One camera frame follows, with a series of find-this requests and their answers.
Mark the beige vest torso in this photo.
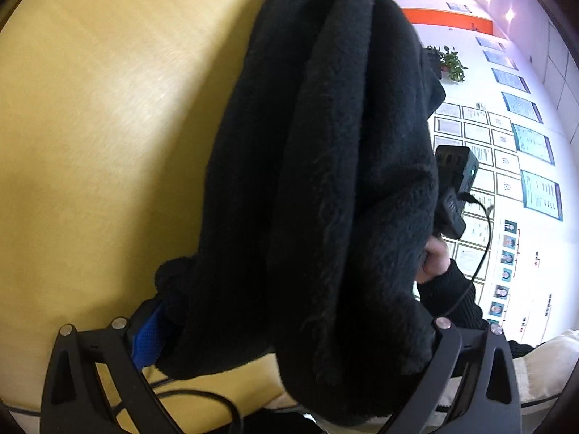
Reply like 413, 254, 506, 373
265, 329, 578, 416

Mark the black fleece jacket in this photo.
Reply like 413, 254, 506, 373
155, 0, 445, 426

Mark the potted plant on black stand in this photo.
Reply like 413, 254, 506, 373
425, 45, 468, 83

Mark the person's right hand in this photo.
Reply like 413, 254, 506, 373
415, 236, 451, 284

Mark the black cable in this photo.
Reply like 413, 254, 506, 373
440, 191, 496, 322

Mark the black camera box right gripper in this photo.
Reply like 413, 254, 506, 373
435, 145, 479, 197

